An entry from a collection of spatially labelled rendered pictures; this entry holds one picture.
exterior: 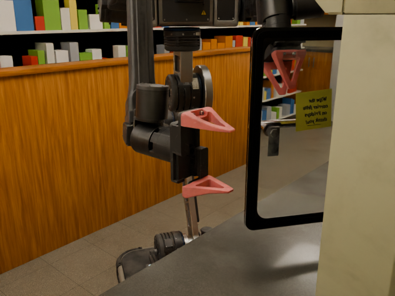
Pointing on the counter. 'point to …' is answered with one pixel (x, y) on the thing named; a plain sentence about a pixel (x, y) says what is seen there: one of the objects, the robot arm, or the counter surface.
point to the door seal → (259, 121)
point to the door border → (261, 115)
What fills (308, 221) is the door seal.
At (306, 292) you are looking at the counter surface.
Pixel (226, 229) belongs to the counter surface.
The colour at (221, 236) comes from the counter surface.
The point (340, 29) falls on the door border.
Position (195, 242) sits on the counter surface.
